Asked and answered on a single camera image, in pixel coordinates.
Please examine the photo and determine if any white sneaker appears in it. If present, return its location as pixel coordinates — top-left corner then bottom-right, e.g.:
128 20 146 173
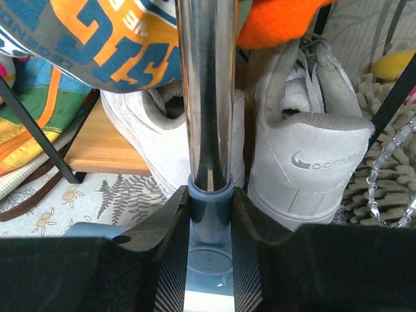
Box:
100 87 246 199
245 37 374 231

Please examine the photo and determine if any left white sneaker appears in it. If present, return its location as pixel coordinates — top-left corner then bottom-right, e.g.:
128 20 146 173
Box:
100 87 246 199

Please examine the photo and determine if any right white sneaker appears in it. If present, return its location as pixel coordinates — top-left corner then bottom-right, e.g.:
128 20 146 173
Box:
245 37 374 231

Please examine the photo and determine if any silver chain strap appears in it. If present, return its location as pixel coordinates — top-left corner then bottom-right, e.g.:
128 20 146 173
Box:
365 113 416 229

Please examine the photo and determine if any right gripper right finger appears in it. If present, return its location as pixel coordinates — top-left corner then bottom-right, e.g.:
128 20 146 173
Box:
231 188 415 311

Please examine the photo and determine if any graphic print shirt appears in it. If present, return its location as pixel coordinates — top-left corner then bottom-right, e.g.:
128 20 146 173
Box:
1 0 182 93

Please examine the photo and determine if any black metal wooden shelf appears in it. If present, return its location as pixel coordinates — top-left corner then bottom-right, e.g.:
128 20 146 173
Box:
1 69 150 176

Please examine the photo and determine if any beige chenille mop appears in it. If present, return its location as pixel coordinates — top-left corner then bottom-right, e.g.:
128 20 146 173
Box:
341 73 416 228

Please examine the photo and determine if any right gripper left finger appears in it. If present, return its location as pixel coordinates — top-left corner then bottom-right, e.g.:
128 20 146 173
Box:
1 186 189 311

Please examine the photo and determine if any orange plush toy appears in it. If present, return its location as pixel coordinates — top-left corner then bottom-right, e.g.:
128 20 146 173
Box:
237 0 333 49

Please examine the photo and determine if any yellow duck plush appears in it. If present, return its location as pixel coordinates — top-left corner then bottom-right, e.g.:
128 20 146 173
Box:
370 49 415 81

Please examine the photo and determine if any rainbow striped bag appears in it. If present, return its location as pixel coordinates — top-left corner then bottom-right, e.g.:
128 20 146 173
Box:
1 55 92 175

